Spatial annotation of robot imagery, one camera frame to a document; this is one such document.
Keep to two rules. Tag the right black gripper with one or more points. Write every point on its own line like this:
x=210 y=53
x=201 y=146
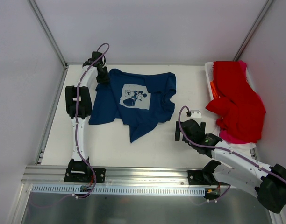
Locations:
x=178 y=131

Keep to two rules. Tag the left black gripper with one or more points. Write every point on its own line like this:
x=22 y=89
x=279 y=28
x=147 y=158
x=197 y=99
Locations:
x=103 y=76

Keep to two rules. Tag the blue mickey t shirt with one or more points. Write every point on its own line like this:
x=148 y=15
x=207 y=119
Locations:
x=140 y=101

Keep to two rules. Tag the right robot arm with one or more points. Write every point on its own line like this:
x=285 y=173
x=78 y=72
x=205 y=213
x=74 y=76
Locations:
x=265 y=182

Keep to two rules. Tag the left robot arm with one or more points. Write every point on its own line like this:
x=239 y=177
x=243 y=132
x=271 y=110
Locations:
x=79 y=108

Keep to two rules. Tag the orange garment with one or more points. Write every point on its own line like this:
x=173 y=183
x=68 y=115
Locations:
x=215 y=92

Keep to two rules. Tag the red t shirt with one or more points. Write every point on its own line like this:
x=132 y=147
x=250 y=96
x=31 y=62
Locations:
x=238 y=102

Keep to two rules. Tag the white t shirt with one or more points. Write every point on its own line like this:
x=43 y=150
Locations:
x=243 y=147

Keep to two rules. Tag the white plastic basket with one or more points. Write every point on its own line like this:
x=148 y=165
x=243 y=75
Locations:
x=209 y=70

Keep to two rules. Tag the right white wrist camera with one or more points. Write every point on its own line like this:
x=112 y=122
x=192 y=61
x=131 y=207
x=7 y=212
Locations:
x=194 y=114

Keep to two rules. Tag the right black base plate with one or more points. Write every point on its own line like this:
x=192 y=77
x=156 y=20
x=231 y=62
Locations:
x=202 y=177

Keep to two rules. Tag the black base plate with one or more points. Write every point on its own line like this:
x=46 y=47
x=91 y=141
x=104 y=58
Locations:
x=87 y=175
x=202 y=177

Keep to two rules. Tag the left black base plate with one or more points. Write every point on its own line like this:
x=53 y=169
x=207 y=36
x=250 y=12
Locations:
x=87 y=175

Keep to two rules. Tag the white slotted cable duct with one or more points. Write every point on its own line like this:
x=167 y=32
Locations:
x=119 y=190

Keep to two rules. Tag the aluminium mounting rail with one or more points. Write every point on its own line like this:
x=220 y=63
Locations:
x=114 y=176

